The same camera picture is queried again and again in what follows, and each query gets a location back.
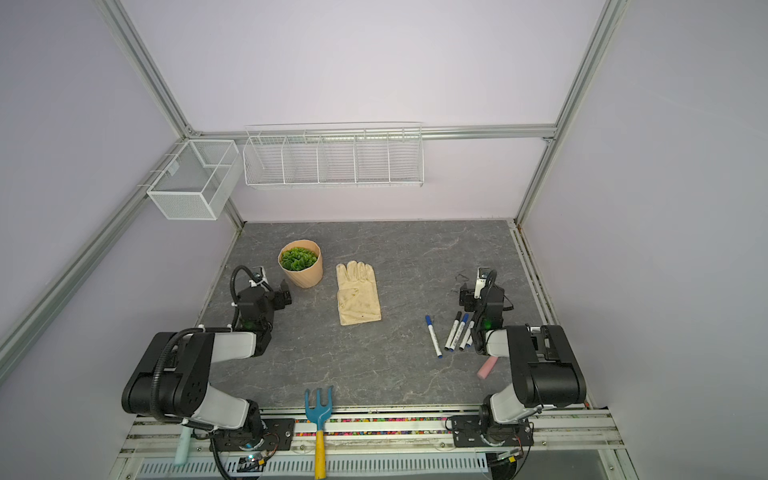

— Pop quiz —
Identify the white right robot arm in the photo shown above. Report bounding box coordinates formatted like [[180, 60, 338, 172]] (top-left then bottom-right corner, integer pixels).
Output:
[[459, 278, 587, 433]]

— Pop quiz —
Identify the tan pot with green plant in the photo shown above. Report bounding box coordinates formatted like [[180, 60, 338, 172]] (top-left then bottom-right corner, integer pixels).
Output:
[[278, 240, 323, 289]]

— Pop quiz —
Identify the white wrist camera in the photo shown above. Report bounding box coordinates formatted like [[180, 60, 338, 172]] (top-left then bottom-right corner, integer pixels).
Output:
[[474, 267, 492, 299], [248, 266, 268, 288]]

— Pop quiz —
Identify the long white wire basket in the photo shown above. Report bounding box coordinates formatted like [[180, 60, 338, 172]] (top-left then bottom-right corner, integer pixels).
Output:
[[242, 122, 425, 188]]

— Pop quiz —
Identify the teal yellow garden fork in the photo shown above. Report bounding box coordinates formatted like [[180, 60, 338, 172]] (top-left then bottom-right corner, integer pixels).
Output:
[[304, 386, 333, 479]]

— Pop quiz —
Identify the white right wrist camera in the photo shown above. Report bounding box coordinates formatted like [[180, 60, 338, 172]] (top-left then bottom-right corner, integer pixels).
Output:
[[474, 267, 492, 299]]

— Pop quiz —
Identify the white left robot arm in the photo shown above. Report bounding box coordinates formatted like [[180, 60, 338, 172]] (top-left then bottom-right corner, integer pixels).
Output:
[[121, 278, 292, 438]]

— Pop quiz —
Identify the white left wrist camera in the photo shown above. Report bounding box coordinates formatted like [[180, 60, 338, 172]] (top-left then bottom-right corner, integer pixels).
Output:
[[248, 266, 268, 288]]

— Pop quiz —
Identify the beige work glove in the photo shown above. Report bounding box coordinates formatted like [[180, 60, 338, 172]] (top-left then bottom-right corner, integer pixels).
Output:
[[336, 261, 382, 326]]

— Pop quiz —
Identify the black corrugated left cable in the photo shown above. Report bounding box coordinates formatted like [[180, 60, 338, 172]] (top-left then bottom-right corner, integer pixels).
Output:
[[148, 265, 265, 424]]

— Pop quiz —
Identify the small white mesh basket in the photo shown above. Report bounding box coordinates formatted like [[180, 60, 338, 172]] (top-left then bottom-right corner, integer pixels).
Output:
[[148, 139, 244, 221]]

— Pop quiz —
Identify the black corrugated right cable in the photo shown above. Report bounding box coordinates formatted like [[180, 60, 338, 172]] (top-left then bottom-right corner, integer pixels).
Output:
[[473, 268, 499, 355]]

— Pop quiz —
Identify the light teal tool handle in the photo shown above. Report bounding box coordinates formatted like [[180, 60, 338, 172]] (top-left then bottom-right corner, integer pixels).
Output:
[[173, 426, 193, 467]]

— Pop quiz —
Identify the black corrugated cable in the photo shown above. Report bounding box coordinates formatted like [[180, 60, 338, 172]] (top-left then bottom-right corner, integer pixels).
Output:
[[148, 265, 265, 424], [473, 268, 499, 355]]

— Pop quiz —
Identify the aluminium cage frame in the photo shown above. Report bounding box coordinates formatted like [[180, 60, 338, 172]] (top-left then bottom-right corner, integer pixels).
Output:
[[1, 1, 627, 382]]

